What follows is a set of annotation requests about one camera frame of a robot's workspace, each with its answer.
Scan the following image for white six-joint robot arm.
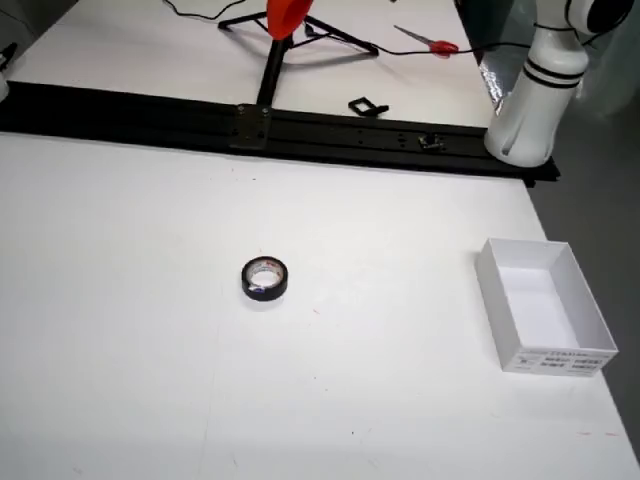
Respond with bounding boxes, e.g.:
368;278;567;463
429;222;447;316
483;0;634;169

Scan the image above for black electrical tape roll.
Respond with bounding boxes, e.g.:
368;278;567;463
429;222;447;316
240;255;290;304

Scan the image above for thin black table cable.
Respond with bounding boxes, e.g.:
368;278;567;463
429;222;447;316
304;24;532;55

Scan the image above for silver reflective foil sheet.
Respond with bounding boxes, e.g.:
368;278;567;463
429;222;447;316
477;47;531;120

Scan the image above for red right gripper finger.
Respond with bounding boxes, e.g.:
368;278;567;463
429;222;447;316
287;0;314;37

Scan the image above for black metal joining plate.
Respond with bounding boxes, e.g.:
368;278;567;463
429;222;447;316
230;103;274;150

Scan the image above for red-handled scissors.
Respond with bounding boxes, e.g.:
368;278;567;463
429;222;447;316
393;24;460;57

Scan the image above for looped black cable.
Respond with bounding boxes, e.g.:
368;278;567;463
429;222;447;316
162;0;271;22

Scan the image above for small black plastic bracket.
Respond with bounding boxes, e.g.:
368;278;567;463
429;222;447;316
348;97;390;119

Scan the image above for white cardboard box bin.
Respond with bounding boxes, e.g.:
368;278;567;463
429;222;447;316
473;237;620;375

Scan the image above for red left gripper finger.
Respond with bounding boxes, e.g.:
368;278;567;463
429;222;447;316
266;0;292;41

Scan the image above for black aluminium rail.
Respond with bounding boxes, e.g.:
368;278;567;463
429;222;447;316
0;79;562;190

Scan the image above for black tripod stand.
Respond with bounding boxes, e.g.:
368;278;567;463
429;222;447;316
218;12;380;109

